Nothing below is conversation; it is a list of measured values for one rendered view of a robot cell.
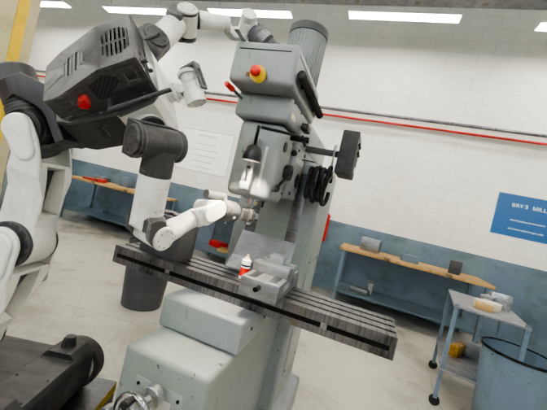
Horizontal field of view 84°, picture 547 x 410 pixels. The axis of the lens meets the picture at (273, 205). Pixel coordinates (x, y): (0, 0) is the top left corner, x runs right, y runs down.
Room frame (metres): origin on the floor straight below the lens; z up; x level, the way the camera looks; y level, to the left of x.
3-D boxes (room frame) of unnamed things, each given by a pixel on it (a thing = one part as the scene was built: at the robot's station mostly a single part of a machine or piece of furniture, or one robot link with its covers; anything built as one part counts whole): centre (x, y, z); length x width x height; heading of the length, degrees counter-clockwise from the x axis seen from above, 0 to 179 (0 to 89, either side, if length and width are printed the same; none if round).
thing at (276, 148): (1.35, 0.09, 1.47); 0.21 x 0.19 x 0.32; 73
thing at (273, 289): (1.27, -0.06, 1.01); 0.35 x 0.15 x 0.11; 164
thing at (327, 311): (1.33, 0.04, 0.92); 1.24 x 0.23 x 0.08; 73
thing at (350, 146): (1.53, -0.32, 1.62); 0.20 x 0.09 x 0.21; 163
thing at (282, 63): (1.36, 0.09, 1.81); 0.47 x 0.26 x 0.16; 163
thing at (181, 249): (1.44, 0.44, 1.06); 0.22 x 0.12 x 0.20; 66
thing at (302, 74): (1.34, -0.06, 1.79); 0.45 x 0.04 x 0.04; 163
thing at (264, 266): (1.24, -0.06, 1.05); 0.15 x 0.06 x 0.04; 74
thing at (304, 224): (1.94, -0.09, 0.78); 0.50 x 0.47 x 1.56; 163
